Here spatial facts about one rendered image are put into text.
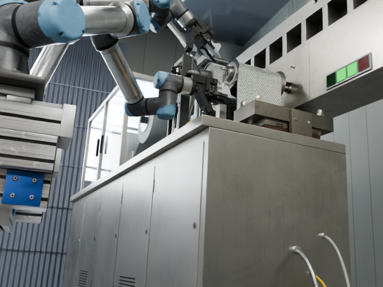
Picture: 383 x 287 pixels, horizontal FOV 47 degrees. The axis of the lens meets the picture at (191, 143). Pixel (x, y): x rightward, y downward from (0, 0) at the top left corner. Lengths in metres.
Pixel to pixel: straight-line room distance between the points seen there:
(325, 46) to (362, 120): 1.69
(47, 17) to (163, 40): 4.53
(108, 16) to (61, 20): 0.25
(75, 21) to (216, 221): 0.77
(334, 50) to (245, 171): 0.74
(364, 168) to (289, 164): 1.96
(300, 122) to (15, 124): 1.11
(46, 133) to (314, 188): 1.03
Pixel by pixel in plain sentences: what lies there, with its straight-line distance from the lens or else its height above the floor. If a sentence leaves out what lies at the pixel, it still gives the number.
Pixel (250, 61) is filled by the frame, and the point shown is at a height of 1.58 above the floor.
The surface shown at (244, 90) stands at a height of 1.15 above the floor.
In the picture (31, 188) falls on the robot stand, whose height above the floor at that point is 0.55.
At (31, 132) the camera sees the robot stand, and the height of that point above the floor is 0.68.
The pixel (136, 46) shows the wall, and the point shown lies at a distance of 5.52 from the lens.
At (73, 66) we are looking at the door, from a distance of 5.20.
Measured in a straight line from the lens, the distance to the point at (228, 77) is 2.02.
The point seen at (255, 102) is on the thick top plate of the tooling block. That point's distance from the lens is 1.75.
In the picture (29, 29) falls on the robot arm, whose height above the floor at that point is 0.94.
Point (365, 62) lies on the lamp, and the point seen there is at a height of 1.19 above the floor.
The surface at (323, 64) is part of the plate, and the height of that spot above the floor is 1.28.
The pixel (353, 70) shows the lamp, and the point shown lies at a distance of 1.90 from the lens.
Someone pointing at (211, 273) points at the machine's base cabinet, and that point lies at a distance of 1.47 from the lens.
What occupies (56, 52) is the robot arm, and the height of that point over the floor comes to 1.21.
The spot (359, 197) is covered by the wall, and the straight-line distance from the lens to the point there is 3.62.
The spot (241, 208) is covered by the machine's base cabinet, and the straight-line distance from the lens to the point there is 1.54.
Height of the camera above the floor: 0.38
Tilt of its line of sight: 16 degrees up
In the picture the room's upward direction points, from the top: 3 degrees clockwise
